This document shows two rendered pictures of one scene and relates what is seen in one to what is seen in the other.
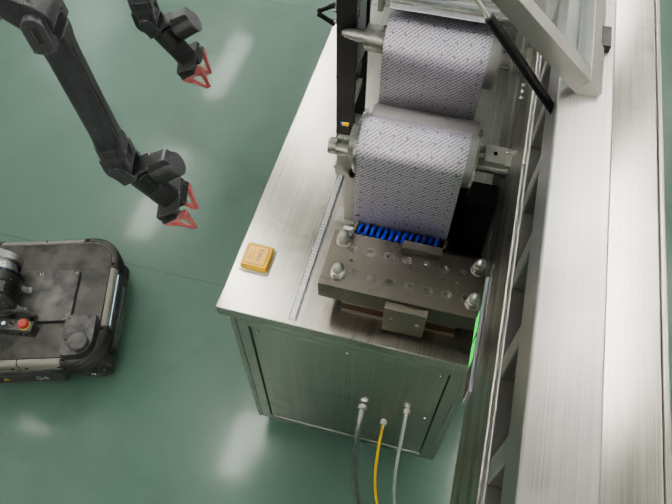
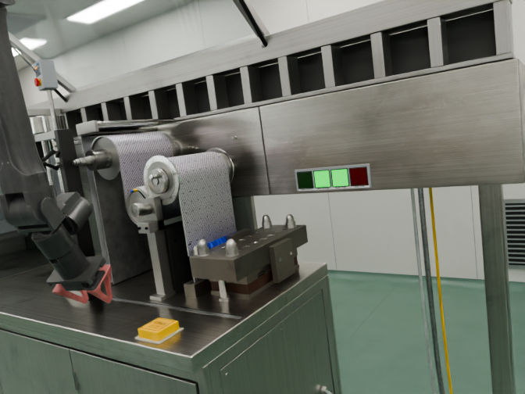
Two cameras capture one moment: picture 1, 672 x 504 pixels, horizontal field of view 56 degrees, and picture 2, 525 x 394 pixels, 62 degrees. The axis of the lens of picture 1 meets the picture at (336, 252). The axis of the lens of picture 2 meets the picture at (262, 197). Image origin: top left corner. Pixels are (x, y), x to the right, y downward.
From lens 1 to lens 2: 1.47 m
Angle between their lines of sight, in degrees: 73
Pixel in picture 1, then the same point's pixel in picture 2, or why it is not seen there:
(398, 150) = (191, 161)
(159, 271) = not seen: outside the picture
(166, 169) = (81, 202)
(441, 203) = (225, 195)
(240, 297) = (194, 342)
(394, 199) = (204, 208)
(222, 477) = not seen: outside the picture
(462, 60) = (158, 141)
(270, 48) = not seen: outside the picture
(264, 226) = (125, 331)
